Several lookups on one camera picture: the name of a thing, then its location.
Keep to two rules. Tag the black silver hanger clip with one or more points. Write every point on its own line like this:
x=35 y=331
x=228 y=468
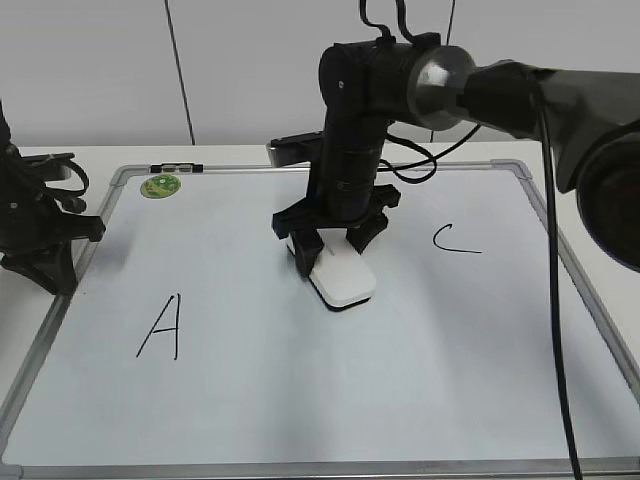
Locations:
x=176 y=168

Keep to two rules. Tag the white board with grey frame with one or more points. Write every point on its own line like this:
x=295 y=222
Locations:
x=193 y=348

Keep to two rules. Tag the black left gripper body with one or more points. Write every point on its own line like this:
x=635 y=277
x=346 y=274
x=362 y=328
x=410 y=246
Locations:
x=36 y=214

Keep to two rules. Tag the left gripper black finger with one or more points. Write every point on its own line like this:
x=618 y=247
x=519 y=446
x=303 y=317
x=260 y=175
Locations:
x=51 y=268

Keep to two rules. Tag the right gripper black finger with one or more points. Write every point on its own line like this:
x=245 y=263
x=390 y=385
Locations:
x=307 y=244
x=360 y=237

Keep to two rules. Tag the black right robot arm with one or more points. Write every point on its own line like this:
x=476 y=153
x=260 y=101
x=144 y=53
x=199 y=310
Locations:
x=589 y=119

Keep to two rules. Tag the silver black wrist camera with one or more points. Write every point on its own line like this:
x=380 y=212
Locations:
x=295 y=149

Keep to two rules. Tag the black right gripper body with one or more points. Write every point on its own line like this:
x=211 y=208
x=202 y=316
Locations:
x=340 y=189

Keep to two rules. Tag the white board eraser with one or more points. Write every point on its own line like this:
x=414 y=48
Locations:
x=340 y=277

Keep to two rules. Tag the round green magnet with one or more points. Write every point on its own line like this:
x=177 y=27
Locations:
x=160 y=186

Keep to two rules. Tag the silver camera left gripper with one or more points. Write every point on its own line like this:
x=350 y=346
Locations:
x=58 y=166

